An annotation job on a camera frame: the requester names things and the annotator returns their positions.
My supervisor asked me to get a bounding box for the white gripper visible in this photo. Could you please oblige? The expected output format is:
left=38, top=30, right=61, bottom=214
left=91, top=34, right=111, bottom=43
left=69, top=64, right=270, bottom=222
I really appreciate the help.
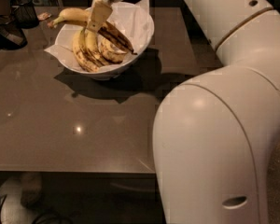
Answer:
left=87, top=0, right=123, bottom=33

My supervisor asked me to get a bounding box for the spotted yellow banana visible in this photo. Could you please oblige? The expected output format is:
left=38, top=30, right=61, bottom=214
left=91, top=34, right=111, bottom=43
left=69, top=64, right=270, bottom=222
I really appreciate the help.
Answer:
left=48, top=7, right=134, bottom=54

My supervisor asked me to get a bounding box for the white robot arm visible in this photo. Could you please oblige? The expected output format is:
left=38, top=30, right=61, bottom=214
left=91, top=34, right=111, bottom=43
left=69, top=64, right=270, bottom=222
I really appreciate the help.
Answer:
left=152, top=0, right=280, bottom=224

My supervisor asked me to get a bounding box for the white bowl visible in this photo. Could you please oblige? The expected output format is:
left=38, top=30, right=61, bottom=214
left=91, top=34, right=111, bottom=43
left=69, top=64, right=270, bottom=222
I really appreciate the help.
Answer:
left=48, top=0, right=154, bottom=80

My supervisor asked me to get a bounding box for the middle yellow banana in bowl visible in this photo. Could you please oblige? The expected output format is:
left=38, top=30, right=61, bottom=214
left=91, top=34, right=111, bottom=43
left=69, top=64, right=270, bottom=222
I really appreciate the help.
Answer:
left=85, top=30, right=109, bottom=66

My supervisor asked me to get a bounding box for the yellow banana in bowl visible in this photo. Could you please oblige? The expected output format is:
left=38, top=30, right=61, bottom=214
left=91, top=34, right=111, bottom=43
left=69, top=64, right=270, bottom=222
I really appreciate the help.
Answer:
left=85, top=30, right=109, bottom=66
left=72, top=31, right=98, bottom=72

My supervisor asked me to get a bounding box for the left yellow banana in bowl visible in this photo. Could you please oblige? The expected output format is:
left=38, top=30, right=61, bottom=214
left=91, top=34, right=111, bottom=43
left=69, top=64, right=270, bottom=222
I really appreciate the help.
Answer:
left=72, top=31, right=98, bottom=72

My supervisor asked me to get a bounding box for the right spotted banana in bowl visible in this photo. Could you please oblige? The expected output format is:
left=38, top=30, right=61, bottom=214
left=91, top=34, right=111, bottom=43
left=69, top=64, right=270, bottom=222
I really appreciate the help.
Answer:
left=100, top=38, right=127, bottom=63

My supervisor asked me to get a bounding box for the white paper liner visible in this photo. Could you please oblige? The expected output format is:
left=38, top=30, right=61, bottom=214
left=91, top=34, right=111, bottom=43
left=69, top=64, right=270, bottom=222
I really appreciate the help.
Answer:
left=45, top=0, right=154, bottom=80

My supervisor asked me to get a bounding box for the small wrapper on table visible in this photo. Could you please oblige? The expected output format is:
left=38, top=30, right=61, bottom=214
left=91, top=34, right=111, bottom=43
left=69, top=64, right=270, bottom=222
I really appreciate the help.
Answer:
left=37, top=12, right=51, bottom=21

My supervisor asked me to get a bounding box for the black mesh pen cup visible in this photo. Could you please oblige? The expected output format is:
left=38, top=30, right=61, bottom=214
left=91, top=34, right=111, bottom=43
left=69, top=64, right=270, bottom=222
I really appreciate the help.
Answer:
left=11, top=0, right=39, bottom=29

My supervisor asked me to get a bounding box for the black mesh desk tray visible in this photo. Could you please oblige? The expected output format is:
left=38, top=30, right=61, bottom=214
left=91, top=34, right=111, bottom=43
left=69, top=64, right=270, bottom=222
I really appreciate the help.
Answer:
left=0, top=16, right=27, bottom=50

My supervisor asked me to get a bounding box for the grey foot under table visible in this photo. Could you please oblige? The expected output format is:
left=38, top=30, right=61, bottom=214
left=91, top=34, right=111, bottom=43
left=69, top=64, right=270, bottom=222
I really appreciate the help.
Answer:
left=21, top=172, right=42, bottom=207

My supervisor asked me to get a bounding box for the black floor cable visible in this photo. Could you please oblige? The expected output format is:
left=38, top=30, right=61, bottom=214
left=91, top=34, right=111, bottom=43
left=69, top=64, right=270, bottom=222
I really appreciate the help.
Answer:
left=0, top=192, right=74, bottom=224

